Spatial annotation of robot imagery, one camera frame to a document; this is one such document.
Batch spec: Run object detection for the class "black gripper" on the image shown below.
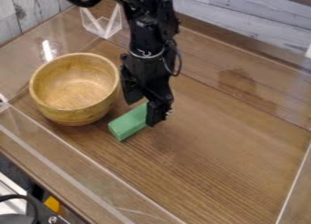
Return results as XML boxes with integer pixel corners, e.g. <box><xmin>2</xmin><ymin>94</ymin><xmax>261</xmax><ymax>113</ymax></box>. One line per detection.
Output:
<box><xmin>120</xmin><ymin>48</ymin><xmax>175</xmax><ymax>127</ymax></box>

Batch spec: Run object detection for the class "green rectangular block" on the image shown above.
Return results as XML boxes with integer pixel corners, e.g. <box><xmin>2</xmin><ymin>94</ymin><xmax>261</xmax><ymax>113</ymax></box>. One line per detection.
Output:
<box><xmin>108</xmin><ymin>103</ymin><xmax>147</xmax><ymax>141</ymax></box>

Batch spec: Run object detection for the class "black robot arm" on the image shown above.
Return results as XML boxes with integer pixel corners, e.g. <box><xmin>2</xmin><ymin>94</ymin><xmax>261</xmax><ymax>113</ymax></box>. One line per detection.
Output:
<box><xmin>66</xmin><ymin>0</ymin><xmax>183</xmax><ymax>127</ymax></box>

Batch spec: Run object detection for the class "brown wooden bowl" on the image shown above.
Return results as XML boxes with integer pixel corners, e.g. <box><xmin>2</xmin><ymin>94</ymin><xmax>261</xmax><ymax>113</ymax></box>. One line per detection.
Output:
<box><xmin>29</xmin><ymin>53</ymin><xmax>120</xmax><ymax>126</ymax></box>

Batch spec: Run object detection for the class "clear acrylic front barrier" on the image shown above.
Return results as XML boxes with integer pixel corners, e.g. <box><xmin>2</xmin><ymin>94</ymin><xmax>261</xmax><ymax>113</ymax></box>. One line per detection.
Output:
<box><xmin>0</xmin><ymin>95</ymin><xmax>185</xmax><ymax>224</ymax></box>

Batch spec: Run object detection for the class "yellow black device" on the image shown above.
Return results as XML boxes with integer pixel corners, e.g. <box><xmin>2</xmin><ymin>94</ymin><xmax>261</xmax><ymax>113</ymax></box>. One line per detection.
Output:
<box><xmin>38</xmin><ymin>196</ymin><xmax>72</xmax><ymax>224</ymax></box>

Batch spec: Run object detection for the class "clear acrylic corner bracket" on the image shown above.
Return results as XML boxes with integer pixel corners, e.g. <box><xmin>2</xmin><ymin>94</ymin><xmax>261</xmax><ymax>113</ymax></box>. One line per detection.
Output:
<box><xmin>78</xmin><ymin>5</ymin><xmax>123</xmax><ymax>39</ymax></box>

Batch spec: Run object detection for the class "black cable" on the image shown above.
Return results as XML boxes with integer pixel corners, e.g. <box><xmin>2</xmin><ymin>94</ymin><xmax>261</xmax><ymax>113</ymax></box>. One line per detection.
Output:
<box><xmin>0</xmin><ymin>194</ymin><xmax>41</xmax><ymax>224</ymax></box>

